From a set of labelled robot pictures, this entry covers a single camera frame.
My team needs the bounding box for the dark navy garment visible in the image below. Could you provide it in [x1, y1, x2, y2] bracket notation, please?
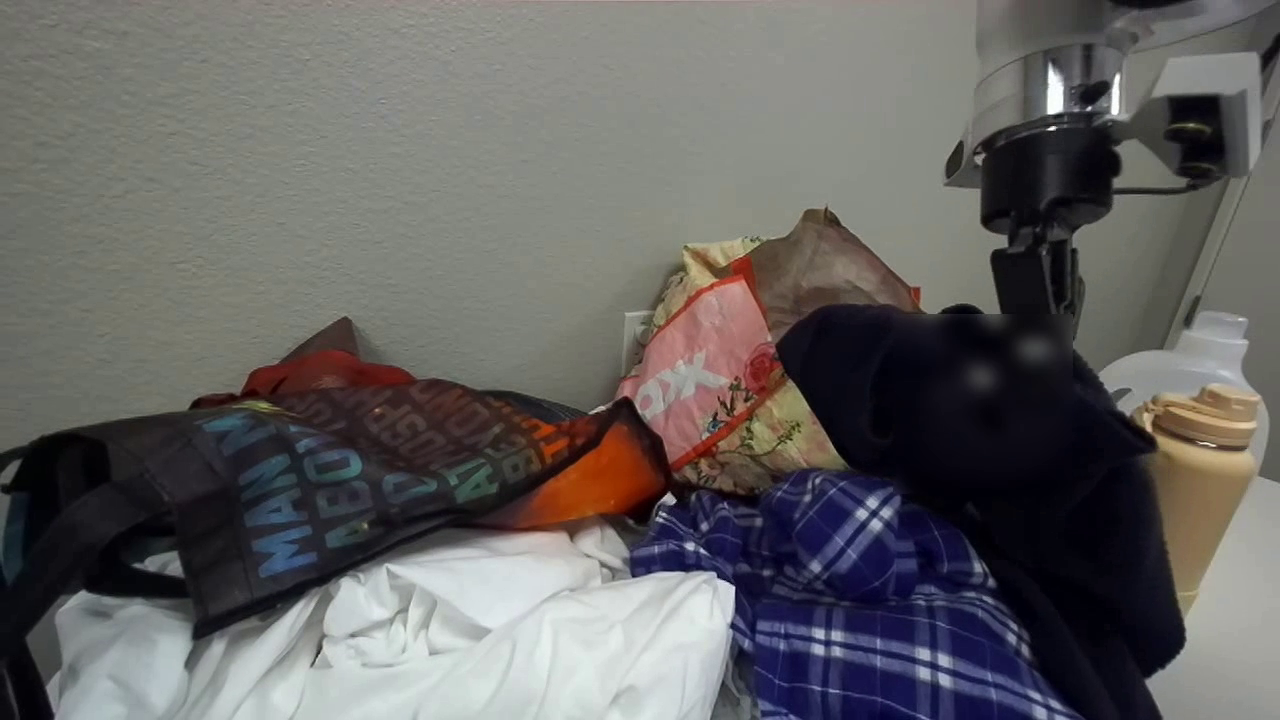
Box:
[778, 299, 1188, 720]

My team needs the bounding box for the tan water bottle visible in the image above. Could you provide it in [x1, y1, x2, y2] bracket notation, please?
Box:
[1131, 380, 1266, 611]

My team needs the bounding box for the floral bag with red sides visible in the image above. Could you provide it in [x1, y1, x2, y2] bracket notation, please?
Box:
[614, 205, 930, 501]

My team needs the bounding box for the white cloth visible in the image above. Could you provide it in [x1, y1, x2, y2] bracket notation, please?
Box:
[45, 517, 739, 720]

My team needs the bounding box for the translucent plastic jug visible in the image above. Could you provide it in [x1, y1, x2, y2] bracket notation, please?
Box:
[1095, 307, 1272, 472]

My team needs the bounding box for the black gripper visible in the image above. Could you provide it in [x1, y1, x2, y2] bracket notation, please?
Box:
[977, 127, 1129, 345]

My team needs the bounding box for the dark printed tote bag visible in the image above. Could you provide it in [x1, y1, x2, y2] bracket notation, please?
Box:
[0, 315, 677, 720]

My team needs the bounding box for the blue plaid cloth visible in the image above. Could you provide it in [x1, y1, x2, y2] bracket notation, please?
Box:
[626, 467, 1085, 720]

